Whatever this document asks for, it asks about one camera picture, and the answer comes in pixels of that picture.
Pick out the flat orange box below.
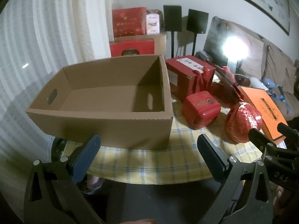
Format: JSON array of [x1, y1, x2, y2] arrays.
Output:
[[238, 86, 289, 145]]

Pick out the red carton with round emblem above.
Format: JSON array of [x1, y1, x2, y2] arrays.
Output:
[[109, 38, 155, 57]]

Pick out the brown cardboard box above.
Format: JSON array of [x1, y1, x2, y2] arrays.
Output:
[[26, 54, 174, 150]]

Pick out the bright lamp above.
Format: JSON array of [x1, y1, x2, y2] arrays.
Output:
[[222, 36, 249, 61]]

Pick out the small white box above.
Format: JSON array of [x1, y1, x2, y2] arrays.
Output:
[[146, 13, 160, 35]]

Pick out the red gift box white label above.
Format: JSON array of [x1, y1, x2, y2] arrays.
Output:
[[165, 55, 216, 102]]

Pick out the small red square box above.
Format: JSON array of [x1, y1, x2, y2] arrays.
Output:
[[182, 91, 221, 130]]

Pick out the brown cardboard carton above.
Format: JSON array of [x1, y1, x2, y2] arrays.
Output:
[[140, 33, 167, 60]]

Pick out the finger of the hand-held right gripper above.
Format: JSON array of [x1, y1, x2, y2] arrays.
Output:
[[277, 122, 299, 160], [248, 128, 292, 188]]

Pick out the beige sofa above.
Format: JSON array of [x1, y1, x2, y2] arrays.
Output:
[[243, 26, 299, 122]]

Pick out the red foil ball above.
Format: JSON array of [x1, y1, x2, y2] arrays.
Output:
[[225, 101, 263, 144]]

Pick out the white curtain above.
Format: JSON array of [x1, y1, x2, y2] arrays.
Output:
[[0, 0, 111, 192]]

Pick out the blue cloth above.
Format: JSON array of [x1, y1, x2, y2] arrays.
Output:
[[262, 78, 291, 115]]

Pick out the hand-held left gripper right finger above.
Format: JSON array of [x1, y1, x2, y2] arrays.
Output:
[[197, 134, 274, 224]]

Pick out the red foil pouch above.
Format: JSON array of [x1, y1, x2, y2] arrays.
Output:
[[207, 61, 244, 103]]

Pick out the black speaker on stand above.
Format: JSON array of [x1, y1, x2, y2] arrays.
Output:
[[163, 5, 183, 59], [186, 9, 209, 56]]

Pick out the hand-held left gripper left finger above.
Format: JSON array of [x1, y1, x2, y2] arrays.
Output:
[[23, 134, 103, 224]]

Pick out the red patterned gift carton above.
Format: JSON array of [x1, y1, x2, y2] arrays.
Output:
[[112, 7, 147, 38]]

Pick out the brown container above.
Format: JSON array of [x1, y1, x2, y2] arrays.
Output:
[[234, 74, 251, 87]]

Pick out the white round appliance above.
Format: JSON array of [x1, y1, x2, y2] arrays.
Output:
[[250, 77, 269, 90]]

